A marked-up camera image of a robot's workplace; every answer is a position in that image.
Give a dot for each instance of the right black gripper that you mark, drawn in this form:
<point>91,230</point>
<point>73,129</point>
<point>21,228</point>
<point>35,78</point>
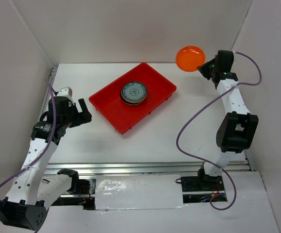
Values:
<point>203,68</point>

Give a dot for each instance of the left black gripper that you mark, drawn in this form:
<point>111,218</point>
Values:
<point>82,117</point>

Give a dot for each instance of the orange plate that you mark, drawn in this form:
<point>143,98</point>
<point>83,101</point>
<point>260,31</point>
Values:
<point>189,58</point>

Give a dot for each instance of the blue patterned plate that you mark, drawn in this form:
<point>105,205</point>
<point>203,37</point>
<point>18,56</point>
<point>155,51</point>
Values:
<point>134,91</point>

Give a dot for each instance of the cream floral plate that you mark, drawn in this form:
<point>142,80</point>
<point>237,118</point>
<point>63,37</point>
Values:
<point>125,100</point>

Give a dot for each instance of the yellow patterned black plate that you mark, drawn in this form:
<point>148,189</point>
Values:
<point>133,104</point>

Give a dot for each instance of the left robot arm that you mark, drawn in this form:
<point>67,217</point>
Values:
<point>27,203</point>

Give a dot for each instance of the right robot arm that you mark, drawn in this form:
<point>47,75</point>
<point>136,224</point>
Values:
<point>238,127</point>

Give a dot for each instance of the red plastic bin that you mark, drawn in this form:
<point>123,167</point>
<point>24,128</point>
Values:
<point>123,116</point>

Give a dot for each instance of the white taped cover panel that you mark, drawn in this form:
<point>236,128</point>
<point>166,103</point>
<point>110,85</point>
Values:
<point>138,192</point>

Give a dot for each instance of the aluminium rail frame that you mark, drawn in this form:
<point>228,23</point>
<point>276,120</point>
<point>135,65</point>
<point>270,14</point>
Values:
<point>170,139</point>

